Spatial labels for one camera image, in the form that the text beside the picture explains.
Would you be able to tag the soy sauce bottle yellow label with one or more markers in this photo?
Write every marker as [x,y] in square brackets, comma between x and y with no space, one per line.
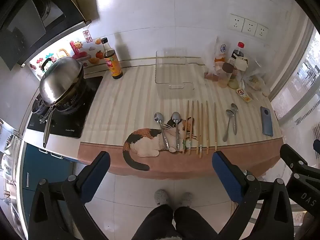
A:
[112,65]

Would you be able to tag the blue kitchen cabinet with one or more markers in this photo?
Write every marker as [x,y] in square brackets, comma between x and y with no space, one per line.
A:
[42,170]

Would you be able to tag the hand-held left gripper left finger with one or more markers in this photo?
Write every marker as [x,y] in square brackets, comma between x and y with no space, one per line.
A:
[96,177]

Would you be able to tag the black range hood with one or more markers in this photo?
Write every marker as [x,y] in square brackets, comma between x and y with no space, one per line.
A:
[25,30]

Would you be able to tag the colourful cartoon wall sticker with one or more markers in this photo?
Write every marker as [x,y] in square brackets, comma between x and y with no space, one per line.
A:
[75,52]

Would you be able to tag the steel wok lid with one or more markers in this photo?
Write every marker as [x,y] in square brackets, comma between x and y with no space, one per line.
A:
[61,80]

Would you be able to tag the white wall socket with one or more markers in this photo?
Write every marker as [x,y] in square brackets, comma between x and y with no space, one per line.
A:
[235,22]
[261,31]
[249,27]

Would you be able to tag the clear bottle with brown cap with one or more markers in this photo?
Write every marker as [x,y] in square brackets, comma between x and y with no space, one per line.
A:
[226,77]

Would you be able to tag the black gas stove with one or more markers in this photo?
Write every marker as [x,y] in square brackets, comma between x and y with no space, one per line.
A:
[72,120]

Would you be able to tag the small steel spoon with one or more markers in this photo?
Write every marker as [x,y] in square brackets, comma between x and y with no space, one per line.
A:
[229,113]
[234,107]

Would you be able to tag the large steel spoon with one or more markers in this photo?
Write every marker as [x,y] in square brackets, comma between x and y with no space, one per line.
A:
[176,117]
[159,118]

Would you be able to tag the blue smartphone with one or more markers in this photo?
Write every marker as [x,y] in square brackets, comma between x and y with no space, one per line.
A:
[267,121]

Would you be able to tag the person's left leg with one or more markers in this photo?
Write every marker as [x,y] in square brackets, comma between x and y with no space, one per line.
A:
[155,222]

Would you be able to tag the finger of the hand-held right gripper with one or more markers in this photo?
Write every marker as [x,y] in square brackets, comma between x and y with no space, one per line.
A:
[293,158]
[317,146]

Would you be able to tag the person's leg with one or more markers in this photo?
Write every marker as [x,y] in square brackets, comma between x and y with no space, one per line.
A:
[192,222]
[155,222]

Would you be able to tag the clear plastic bag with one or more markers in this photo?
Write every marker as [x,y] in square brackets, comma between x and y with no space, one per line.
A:
[257,80]

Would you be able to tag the dark bottle with red cap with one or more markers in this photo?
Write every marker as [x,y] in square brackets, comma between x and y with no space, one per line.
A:
[237,53]

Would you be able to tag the grey fuzzy slipper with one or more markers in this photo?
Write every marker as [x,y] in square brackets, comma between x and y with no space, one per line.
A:
[162,197]
[186,199]

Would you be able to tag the window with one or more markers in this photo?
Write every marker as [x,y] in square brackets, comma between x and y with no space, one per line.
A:
[307,67]

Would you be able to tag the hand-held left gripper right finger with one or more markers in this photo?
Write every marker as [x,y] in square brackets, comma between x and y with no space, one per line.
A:
[225,172]

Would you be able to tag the white bag with blue logo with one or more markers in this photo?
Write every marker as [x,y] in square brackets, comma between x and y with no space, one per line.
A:
[222,48]

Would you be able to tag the set of wooden chopsticks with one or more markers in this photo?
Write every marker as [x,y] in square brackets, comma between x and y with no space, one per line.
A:
[207,125]

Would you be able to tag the bottle with white cap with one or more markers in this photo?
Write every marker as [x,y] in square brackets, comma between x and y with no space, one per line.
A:
[241,63]

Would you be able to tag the small box with swirl print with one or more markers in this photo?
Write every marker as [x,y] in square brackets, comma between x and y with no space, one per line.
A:
[242,92]

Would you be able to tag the striped cat print table mat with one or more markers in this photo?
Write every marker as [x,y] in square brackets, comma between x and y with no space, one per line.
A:
[125,100]

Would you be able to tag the red character wall sticker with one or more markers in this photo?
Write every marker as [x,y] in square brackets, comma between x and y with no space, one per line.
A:
[87,36]

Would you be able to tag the person's right leg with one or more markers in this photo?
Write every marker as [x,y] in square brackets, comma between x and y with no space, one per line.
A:
[192,222]

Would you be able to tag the clear plastic container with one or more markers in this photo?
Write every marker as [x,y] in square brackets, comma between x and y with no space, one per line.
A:
[175,80]

